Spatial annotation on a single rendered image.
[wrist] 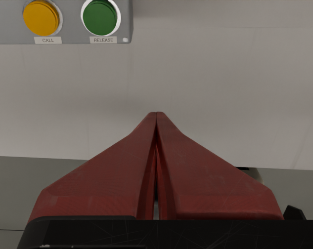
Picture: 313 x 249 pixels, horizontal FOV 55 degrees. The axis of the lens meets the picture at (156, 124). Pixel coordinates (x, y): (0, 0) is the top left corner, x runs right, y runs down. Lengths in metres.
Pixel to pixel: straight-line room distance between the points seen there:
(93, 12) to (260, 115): 0.36
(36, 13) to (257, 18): 0.32
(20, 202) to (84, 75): 1.74
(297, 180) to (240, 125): 1.50
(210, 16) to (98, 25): 0.19
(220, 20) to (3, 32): 0.31
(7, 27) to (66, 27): 0.07
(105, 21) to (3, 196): 1.92
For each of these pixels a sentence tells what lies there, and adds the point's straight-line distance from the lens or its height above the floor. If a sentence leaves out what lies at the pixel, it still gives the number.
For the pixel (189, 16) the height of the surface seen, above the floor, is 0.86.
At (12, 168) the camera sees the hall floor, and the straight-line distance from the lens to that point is 2.00.
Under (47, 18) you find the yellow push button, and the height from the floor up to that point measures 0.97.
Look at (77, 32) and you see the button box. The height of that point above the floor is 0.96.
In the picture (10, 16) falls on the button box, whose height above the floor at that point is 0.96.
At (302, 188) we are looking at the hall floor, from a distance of 2.15.
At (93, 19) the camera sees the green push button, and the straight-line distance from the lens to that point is 0.38.
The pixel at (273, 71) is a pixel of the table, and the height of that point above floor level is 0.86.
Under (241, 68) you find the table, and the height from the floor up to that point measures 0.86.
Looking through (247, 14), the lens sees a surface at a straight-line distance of 0.51.
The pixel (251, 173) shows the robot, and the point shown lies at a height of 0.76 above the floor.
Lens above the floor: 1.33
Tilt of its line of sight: 56 degrees down
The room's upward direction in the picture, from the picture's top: 180 degrees clockwise
